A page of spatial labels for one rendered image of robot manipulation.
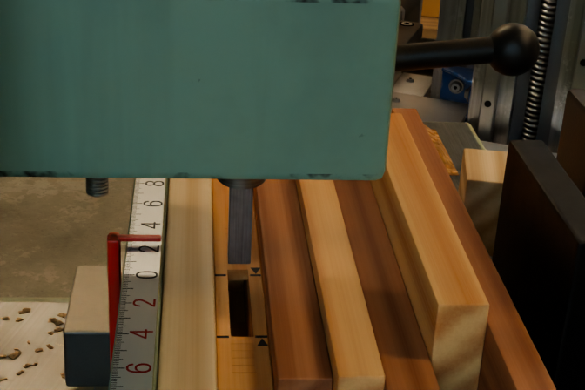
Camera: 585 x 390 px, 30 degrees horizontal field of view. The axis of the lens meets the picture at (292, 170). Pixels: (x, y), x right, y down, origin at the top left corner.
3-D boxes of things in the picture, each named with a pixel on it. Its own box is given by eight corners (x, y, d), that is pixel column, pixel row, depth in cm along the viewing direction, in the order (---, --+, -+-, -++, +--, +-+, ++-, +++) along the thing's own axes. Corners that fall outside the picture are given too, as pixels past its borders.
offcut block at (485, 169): (520, 259, 55) (532, 184, 53) (457, 253, 55) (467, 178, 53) (514, 223, 58) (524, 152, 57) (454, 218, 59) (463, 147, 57)
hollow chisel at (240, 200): (250, 264, 43) (254, 149, 41) (227, 264, 43) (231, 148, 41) (249, 253, 44) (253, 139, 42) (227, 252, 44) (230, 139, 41)
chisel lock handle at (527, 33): (542, 84, 40) (550, 32, 39) (369, 81, 39) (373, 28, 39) (527, 66, 42) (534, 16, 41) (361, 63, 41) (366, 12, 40)
